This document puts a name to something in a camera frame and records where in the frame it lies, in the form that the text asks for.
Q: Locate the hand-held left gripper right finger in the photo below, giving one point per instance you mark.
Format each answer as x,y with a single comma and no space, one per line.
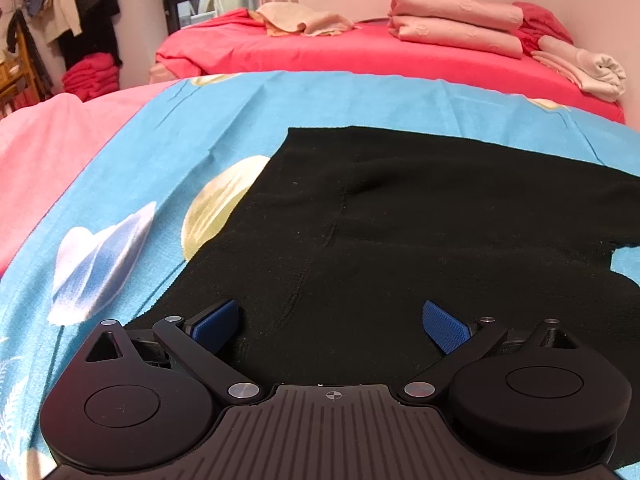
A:
442,329

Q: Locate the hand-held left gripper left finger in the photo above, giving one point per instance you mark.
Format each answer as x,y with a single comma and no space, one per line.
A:
216,324

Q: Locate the black pants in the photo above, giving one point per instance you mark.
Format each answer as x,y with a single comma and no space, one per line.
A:
375,220

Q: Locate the blue floral bed sheet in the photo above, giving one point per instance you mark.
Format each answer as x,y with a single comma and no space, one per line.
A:
200,125

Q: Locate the red clothes pile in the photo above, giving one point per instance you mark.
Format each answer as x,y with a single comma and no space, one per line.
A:
90,77

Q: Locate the red bed sheet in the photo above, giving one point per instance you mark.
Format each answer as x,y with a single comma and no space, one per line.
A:
350,55

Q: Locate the cream rolled cloth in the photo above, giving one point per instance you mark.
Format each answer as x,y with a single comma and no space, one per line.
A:
590,67

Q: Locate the beige crumpled cloth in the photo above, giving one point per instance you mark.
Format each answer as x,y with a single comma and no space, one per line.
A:
300,20

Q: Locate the wooden furniture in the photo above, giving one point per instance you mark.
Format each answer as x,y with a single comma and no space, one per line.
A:
10,80

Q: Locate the red crumpled cloth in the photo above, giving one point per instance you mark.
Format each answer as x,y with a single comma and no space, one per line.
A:
542,22

